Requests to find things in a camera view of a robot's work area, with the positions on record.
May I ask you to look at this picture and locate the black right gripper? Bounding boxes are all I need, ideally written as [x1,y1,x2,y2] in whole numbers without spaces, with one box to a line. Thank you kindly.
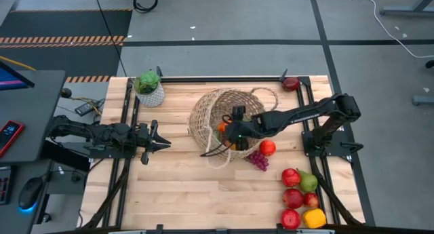
[225,105,262,152]

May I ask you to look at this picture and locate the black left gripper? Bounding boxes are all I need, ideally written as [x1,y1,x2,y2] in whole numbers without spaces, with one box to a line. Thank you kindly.
[135,119,172,165]

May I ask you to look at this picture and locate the red round fruit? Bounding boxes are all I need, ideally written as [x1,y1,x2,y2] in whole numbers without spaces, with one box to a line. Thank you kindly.
[259,139,277,157]

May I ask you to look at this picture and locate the purple grape bunch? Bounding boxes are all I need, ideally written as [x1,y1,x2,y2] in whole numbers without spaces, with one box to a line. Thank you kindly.
[247,151,271,172]

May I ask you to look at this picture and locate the yellow bell pepper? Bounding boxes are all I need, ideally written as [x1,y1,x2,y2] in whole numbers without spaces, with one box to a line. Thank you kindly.
[301,208,328,229]

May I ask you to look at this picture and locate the white triangle-patterned plant pot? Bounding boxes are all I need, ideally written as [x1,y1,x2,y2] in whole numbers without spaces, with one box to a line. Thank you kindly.
[134,83,166,108]

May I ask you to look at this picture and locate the green artificial plant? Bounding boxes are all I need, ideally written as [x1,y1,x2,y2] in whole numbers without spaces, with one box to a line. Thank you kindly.
[134,70,162,95]

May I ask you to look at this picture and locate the dark red apple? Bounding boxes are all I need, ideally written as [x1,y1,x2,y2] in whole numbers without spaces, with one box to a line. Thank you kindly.
[282,77,301,92]

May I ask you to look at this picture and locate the black power adapter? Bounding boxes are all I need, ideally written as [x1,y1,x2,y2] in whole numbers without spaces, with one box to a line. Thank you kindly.
[74,100,100,117]

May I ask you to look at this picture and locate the green pear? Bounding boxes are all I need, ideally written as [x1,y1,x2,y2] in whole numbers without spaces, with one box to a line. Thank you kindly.
[298,170,319,193]

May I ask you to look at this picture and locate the small red apple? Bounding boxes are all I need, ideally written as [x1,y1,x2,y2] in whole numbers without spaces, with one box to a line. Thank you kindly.
[303,192,320,209]

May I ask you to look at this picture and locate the dark grey desk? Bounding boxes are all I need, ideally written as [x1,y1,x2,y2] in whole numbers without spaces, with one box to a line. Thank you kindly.
[0,70,67,164]

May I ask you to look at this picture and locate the black computer mouse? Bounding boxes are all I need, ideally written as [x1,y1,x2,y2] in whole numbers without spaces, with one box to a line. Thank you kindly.
[17,176,45,214]

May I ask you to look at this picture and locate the red phone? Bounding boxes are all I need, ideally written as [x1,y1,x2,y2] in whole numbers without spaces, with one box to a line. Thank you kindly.
[0,119,26,157]

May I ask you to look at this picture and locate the black floor mat striped edges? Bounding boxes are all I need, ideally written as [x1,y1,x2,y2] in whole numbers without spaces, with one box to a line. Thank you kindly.
[0,9,134,78]

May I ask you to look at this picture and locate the monitor with blue screen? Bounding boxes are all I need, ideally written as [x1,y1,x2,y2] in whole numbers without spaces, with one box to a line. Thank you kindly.
[0,60,35,92]

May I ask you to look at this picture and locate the black keyboard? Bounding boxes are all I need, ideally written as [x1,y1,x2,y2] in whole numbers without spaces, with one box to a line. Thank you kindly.
[0,174,14,206]

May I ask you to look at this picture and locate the grey desk foot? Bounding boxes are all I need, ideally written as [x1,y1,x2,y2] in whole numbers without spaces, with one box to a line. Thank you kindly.
[412,95,434,106]

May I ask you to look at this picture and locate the woven wicker basket with handles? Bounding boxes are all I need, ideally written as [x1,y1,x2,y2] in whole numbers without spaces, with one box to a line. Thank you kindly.
[188,87,279,170]

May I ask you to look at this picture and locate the black metal table frame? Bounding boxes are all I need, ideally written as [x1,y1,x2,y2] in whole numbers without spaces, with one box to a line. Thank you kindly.
[79,68,366,234]

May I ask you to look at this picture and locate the black hanging cable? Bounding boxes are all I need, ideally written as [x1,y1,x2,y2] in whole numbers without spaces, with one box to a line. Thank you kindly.
[92,0,129,79]

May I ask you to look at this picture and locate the coiled black cable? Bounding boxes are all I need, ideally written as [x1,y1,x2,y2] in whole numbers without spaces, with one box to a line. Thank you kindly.
[132,0,159,14]

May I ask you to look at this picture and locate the yellow cable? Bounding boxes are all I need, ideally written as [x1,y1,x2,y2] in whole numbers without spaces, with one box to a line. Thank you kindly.
[0,55,37,72]

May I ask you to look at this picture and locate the grey desk leg frame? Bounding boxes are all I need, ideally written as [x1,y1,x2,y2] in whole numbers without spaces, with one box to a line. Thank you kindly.
[378,0,434,17]

